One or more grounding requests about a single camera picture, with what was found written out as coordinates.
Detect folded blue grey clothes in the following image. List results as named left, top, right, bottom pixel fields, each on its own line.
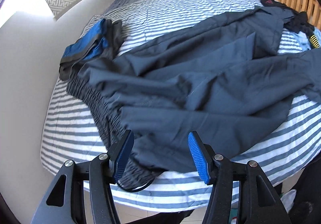
left=59, top=18, right=124, bottom=81

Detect black clad operator leg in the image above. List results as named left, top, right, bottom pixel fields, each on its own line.
left=282, top=155, right=320, bottom=223

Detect light blue denim jeans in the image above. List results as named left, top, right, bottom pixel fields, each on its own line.
left=282, top=29, right=312, bottom=51

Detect blue white striped bedspread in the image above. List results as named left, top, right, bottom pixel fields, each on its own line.
left=40, top=0, right=320, bottom=212

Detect black garment with yellow stripes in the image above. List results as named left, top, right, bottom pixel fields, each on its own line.
left=260, top=0, right=320, bottom=49

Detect dark blue trousers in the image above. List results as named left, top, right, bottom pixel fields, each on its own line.
left=67, top=7, right=320, bottom=190

